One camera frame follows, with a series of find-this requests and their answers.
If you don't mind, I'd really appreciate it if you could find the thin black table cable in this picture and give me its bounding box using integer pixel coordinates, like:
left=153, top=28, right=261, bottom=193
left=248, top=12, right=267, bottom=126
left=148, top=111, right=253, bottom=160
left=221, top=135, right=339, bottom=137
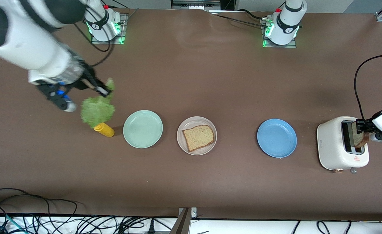
left=207, top=9, right=267, bottom=29

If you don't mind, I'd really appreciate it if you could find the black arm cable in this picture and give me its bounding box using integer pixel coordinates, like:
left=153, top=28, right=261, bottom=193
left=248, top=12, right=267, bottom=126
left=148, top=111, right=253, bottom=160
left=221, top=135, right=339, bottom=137
left=354, top=55, right=382, bottom=123
left=74, top=23, right=115, bottom=67

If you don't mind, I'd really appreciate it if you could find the mint green plate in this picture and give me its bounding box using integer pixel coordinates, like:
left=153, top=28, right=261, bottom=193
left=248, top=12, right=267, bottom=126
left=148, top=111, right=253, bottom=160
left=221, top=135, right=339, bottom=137
left=123, top=110, right=163, bottom=149

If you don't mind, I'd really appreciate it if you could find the black metal frame piece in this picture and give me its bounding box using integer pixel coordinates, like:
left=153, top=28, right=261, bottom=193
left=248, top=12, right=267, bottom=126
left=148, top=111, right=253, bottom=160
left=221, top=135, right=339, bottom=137
left=171, top=0, right=221, bottom=10

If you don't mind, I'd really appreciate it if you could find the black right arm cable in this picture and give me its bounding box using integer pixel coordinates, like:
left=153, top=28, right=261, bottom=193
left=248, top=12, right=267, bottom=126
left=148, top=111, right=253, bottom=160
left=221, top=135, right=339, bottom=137
left=74, top=23, right=115, bottom=67

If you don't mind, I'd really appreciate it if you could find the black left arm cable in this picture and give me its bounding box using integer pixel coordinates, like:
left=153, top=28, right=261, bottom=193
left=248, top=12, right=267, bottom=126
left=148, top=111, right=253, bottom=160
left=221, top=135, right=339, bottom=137
left=354, top=55, right=382, bottom=123

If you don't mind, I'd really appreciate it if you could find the green lettuce leaf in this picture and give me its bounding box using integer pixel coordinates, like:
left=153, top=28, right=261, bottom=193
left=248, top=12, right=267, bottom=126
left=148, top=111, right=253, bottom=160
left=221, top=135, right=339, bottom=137
left=81, top=78, right=116, bottom=128

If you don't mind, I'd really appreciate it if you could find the white toaster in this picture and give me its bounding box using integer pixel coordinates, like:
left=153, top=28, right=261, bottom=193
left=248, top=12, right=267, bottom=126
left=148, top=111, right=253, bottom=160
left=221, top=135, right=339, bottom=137
left=317, top=116, right=370, bottom=174

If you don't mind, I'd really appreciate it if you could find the dark crust bread slice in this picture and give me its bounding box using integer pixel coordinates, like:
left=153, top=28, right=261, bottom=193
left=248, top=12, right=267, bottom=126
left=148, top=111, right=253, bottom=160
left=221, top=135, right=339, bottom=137
left=351, top=129, right=370, bottom=149

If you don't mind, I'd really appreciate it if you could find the yellow mustard squeeze bottle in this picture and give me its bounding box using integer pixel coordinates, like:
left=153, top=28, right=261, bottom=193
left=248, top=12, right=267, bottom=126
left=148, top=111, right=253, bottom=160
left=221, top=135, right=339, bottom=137
left=93, top=122, right=115, bottom=137

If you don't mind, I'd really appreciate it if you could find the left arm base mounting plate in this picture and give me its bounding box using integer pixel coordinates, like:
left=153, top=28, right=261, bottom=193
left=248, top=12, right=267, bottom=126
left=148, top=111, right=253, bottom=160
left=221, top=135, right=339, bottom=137
left=262, top=18, right=297, bottom=48

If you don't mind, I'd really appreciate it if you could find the aluminium profile post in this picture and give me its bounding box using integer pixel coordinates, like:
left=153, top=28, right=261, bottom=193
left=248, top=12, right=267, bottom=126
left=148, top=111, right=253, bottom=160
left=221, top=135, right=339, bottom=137
left=170, top=207, right=191, bottom=234

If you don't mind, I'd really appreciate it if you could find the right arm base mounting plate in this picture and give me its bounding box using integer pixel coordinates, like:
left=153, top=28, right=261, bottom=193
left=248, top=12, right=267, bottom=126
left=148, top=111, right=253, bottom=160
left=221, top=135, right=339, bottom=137
left=91, top=13, right=128, bottom=45

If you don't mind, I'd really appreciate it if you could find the light crust bread slice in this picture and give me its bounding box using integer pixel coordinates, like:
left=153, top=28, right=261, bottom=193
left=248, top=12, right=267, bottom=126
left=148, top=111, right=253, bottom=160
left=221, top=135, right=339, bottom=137
left=182, top=125, right=215, bottom=152

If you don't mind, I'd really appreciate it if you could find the black cable loop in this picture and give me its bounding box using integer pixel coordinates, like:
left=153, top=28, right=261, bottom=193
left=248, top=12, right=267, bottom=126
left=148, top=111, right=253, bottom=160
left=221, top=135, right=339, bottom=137
left=0, top=188, right=78, bottom=228

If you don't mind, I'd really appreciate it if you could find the beige plate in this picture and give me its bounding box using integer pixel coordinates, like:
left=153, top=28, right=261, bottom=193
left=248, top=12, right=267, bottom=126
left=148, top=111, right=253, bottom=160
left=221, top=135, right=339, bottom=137
left=177, top=116, right=217, bottom=156

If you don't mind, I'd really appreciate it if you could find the small metal bracket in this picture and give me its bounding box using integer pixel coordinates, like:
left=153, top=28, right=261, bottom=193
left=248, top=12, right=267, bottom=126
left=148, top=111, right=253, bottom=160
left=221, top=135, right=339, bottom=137
left=178, top=207, right=198, bottom=218

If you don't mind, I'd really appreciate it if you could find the blue plate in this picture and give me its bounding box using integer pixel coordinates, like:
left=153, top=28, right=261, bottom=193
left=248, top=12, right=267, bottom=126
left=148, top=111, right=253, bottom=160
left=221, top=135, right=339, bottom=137
left=257, top=119, right=297, bottom=159

